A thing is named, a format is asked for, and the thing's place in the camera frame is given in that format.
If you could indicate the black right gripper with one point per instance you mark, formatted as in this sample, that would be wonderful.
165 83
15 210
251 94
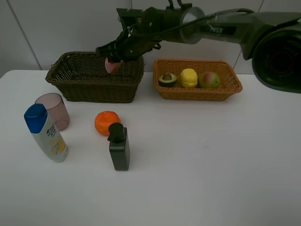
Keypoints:
127 48

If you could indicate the pink bottle white cap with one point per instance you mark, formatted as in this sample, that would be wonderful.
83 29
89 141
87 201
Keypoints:
112 67

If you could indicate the halved avocado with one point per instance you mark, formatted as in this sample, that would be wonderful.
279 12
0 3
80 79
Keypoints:
167 80

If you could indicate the yellow lemon toy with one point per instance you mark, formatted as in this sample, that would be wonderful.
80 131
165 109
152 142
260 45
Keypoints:
189 78

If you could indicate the green red pear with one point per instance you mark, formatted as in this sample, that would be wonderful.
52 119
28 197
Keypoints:
209 80

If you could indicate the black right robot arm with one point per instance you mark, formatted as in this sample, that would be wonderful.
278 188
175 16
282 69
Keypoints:
271 40

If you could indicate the dark brown wicker basket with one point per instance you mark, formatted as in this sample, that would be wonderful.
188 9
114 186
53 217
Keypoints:
82 77

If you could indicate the orange tangerine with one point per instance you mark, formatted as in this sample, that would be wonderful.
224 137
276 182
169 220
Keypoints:
103 120

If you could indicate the translucent pink plastic cup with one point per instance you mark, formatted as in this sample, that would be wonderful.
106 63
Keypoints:
55 106

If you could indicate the black pump bottle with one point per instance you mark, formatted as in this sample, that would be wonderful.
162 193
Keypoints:
119 146

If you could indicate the white blue-capped shampoo bottle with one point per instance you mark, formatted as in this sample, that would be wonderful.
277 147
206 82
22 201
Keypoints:
45 133

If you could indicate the orange wicker basket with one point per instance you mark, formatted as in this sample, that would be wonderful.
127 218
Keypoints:
229 85

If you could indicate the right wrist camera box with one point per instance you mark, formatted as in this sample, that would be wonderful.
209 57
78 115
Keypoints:
129 17

